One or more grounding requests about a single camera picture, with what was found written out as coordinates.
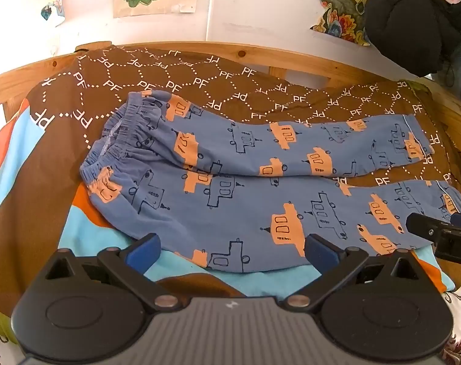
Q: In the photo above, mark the brown patterned blanket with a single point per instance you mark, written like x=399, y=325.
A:
x=215, y=83

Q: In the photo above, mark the black jacket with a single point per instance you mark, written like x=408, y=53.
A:
x=405, y=26

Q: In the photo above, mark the floral wall poster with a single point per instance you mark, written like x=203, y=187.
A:
x=340, y=7

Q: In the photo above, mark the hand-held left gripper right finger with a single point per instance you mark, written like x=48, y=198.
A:
x=321, y=254

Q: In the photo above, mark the blue printed pants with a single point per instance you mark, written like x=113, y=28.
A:
x=230, y=205

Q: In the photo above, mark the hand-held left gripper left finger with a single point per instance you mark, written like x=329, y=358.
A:
x=144, y=254

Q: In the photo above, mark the white wall pipe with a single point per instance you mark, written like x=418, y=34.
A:
x=211, y=11

